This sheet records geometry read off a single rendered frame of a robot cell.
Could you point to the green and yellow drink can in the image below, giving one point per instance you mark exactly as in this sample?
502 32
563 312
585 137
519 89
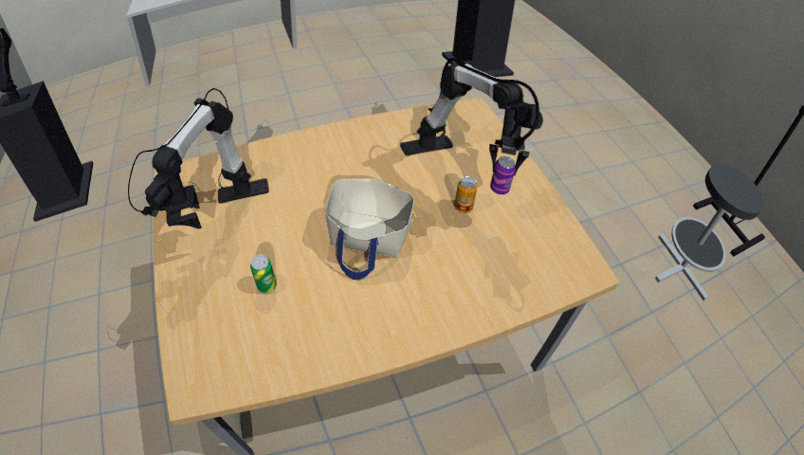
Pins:
263 274

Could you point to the white tote bag with blue handles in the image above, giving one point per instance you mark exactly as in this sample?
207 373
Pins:
368 197

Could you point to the yellow and red drink can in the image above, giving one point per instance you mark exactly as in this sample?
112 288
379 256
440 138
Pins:
465 195

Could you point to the purple drink can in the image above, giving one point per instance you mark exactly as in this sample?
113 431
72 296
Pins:
503 175

